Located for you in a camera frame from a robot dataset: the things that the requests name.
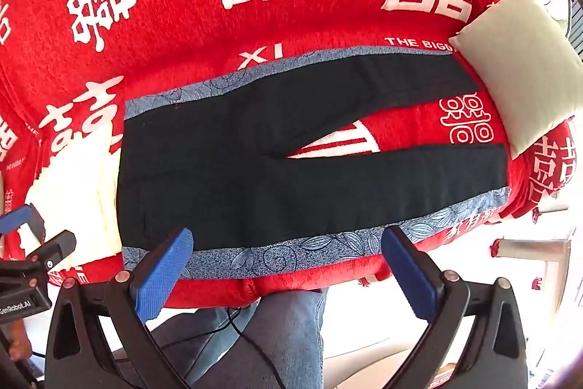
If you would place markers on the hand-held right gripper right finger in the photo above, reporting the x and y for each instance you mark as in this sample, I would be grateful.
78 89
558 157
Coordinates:
407 275

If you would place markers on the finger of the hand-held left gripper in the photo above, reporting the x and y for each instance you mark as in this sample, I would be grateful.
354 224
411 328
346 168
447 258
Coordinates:
54 247
16 218

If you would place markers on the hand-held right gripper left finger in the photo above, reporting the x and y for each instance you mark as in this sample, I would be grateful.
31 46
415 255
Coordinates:
161 275

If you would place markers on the black pants with blue trim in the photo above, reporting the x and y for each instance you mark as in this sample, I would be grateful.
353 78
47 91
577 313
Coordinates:
282 170

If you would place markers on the person's left hand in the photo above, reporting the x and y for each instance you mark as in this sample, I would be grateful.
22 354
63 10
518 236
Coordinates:
19 341

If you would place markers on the white side table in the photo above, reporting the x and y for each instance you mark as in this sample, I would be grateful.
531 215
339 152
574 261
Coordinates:
533 252

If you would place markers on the person's blue jeans leg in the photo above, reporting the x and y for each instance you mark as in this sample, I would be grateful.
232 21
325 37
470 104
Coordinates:
282 339

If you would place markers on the cream square pillow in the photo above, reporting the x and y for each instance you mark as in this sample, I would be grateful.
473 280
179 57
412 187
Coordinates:
519 65

